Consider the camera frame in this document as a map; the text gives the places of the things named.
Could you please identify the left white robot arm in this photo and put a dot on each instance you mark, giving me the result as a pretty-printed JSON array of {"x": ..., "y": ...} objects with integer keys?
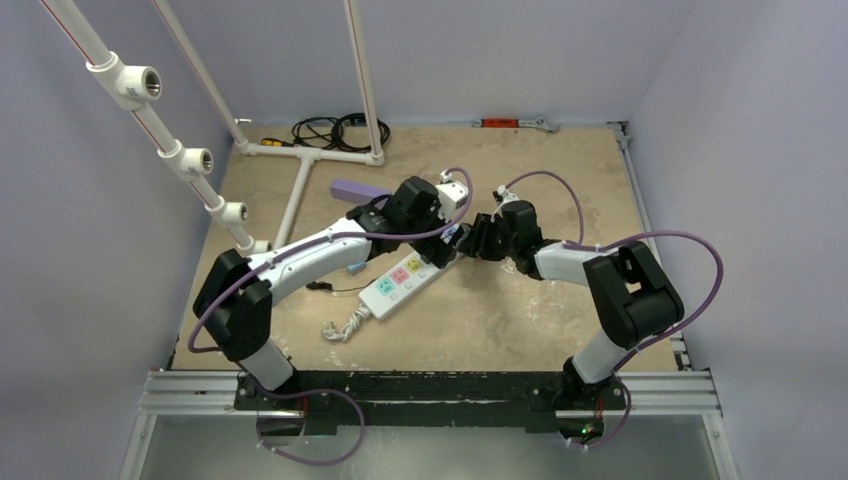
[{"x": 235, "y": 302}]

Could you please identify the blue plug adapter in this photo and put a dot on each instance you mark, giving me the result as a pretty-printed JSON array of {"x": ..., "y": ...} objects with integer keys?
[{"x": 353, "y": 269}]

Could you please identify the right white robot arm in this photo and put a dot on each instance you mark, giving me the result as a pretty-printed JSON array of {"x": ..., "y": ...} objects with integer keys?
[{"x": 632, "y": 296}]

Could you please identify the red adjustable wrench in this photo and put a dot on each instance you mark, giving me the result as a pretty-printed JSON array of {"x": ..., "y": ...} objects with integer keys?
[{"x": 539, "y": 123}]

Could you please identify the white power strip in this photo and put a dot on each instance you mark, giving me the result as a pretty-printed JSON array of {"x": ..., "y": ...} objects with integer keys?
[{"x": 399, "y": 284}]

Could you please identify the purple rectangular box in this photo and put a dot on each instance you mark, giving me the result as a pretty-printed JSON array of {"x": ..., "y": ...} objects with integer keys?
[{"x": 354, "y": 192}]

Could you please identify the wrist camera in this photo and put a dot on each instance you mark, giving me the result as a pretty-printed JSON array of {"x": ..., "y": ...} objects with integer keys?
[
  {"x": 453, "y": 196},
  {"x": 502, "y": 195}
]

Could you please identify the aluminium rail frame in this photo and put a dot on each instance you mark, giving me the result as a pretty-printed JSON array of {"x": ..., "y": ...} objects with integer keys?
[{"x": 635, "y": 301}]

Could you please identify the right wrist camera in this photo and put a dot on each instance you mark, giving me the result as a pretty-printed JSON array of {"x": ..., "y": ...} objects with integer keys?
[{"x": 502, "y": 195}]

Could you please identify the yellow handled screwdriver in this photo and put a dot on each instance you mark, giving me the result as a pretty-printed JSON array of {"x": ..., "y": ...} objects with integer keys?
[{"x": 270, "y": 141}]

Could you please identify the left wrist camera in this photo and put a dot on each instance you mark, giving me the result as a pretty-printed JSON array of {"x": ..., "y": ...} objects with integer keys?
[{"x": 453, "y": 196}]

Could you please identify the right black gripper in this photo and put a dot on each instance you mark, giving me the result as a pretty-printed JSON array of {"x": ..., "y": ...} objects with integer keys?
[{"x": 482, "y": 235}]

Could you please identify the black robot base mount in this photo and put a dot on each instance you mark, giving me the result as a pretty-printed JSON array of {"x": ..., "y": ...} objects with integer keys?
[{"x": 322, "y": 401}]

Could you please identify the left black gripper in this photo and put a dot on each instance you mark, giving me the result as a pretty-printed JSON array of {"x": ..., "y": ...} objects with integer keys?
[{"x": 439, "y": 250}]

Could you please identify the black plug adapter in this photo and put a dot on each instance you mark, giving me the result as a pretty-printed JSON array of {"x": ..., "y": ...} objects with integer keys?
[{"x": 331, "y": 288}]

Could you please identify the white pvc pipe frame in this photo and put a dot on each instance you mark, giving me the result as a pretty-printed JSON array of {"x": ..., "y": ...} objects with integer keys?
[{"x": 162, "y": 106}]

